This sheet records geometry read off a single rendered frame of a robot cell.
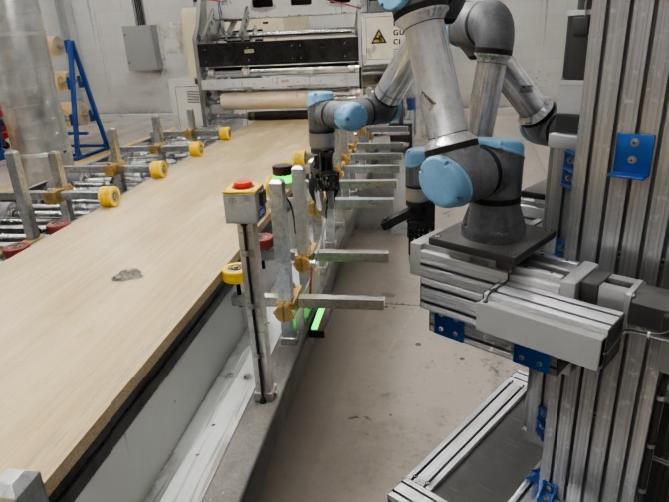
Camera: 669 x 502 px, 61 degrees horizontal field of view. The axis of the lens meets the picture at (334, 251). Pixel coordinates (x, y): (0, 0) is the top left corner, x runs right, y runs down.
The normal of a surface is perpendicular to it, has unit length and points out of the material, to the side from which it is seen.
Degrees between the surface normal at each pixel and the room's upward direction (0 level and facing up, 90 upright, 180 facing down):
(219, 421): 0
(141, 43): 90
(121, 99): 90
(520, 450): 0
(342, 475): 0
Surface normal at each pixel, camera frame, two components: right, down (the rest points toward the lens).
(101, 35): -0.22, 0.36
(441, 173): -0.74, 0.39
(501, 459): -0.04, -0.93
